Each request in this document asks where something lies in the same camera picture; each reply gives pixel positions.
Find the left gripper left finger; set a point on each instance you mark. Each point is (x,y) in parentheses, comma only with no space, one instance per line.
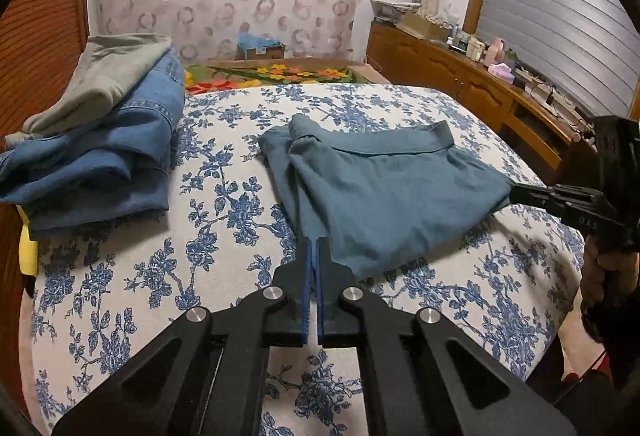
(205,374)

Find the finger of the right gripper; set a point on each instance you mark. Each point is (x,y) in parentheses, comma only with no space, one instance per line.
(571,204)

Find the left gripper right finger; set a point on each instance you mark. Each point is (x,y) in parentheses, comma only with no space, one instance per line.
(420,373)

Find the teal pants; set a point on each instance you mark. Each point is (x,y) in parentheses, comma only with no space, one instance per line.
(382,199)

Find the right hand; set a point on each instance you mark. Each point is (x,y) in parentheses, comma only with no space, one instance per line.
(598,266)

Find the wooden sideboard cabinet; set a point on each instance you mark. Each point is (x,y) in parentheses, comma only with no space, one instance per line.
(551,149)

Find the pink tissue pack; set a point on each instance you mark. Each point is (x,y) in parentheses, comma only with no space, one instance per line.
(502,71)

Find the pink bottle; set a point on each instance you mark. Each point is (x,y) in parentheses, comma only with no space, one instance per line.
(494,54)

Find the grey window blind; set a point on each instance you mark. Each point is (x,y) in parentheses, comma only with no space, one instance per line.
(588,48)

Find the yellow object by bed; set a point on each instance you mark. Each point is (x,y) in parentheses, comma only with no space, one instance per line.
(28,250)

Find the cardboard box on sideboard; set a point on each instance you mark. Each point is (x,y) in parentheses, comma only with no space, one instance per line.
(425,28)

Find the blue denim jeans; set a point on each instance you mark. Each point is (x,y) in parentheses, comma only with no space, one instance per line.
(113,167)

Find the colourful floral blanket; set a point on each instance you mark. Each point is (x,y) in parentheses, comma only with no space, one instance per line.
(201,79)

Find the grey folded garment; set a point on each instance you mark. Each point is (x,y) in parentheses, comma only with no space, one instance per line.
(109,67)

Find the cardboard box blue contents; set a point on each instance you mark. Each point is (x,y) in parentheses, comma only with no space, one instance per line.
(253,47)

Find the wooden louvred wardrobe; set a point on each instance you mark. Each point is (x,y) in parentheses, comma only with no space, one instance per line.
(41,41)

